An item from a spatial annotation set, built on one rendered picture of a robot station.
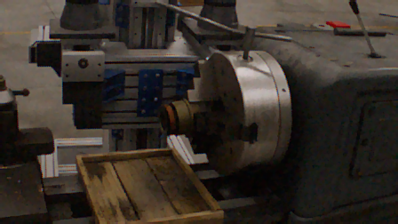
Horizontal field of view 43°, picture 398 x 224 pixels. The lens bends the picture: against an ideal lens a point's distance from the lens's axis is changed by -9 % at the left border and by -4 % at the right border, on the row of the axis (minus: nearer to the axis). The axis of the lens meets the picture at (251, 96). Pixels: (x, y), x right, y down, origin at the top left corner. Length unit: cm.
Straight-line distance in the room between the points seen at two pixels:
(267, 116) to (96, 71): 65
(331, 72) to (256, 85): 18
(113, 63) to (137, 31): 16
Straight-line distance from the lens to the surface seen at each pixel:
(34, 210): 114
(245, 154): 125
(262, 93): 124
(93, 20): 179
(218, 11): 185
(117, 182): 140
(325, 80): 122
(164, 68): 184
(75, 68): 167
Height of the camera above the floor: 159
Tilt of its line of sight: 20 degrees down
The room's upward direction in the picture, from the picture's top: 7 degrees clockwise
